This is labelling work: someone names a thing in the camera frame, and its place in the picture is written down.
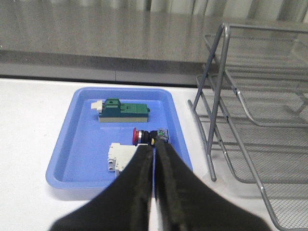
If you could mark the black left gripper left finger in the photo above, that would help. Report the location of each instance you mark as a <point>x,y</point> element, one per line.
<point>123,206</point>

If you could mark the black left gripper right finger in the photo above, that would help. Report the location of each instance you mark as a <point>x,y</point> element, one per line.
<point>187,204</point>

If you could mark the red emergency stop push button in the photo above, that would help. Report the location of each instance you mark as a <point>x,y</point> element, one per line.
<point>149,137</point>

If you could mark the white circuit breaker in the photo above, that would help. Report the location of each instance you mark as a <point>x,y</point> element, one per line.
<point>119,156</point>

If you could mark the green and beige electrical module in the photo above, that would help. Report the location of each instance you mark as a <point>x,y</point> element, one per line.
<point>113,110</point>

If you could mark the grey stone counter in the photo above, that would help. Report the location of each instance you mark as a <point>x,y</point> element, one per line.
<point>72,42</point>

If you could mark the pale pleated curtain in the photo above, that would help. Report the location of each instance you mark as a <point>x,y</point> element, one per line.
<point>283,10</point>

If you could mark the grey metal rack frame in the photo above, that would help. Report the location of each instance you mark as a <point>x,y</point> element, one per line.
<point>287,204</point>

